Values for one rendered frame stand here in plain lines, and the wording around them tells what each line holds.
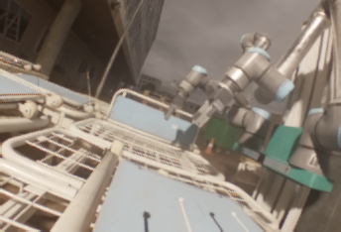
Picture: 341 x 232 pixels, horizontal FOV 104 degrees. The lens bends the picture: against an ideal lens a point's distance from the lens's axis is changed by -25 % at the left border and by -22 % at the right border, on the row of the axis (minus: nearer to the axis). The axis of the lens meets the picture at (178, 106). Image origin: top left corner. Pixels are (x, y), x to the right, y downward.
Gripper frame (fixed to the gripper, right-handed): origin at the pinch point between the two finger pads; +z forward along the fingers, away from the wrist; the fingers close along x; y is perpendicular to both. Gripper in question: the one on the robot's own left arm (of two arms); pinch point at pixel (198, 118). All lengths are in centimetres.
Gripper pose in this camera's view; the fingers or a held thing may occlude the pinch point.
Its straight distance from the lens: 61.2
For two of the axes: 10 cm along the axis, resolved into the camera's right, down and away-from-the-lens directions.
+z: -7.0, 7.1, 0.4
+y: -7.1, -7.0, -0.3
